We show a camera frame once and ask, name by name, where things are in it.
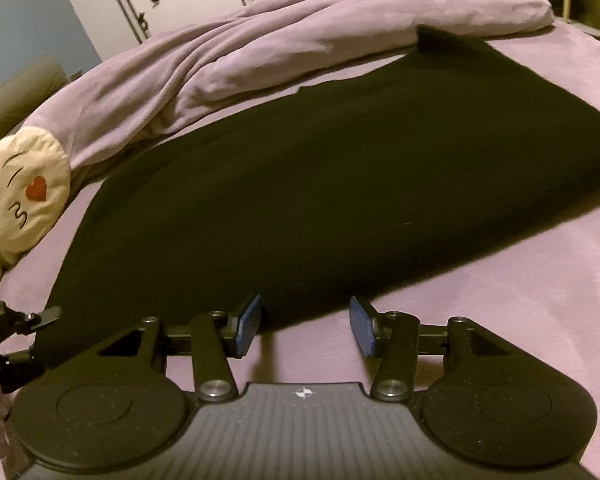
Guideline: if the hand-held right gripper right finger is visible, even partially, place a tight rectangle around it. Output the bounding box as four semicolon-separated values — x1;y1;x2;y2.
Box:
349;295;501;403

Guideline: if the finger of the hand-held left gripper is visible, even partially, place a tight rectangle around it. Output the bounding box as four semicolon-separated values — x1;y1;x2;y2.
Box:
11;306;63;335

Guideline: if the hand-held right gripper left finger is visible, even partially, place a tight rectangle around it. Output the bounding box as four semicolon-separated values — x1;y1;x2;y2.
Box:
97;294;266;403

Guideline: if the black knit sweater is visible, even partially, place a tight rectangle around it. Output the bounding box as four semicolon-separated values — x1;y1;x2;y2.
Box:
40;25;600;361

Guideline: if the yellow emoji face pillow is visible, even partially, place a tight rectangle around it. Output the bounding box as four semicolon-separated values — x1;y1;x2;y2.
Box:
0;126;72;267

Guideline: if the green pillow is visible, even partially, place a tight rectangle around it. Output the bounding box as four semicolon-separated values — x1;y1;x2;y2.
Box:
0;55;72;148

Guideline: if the purple duvet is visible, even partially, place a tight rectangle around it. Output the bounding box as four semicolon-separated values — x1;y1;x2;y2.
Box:
22;0;555;181

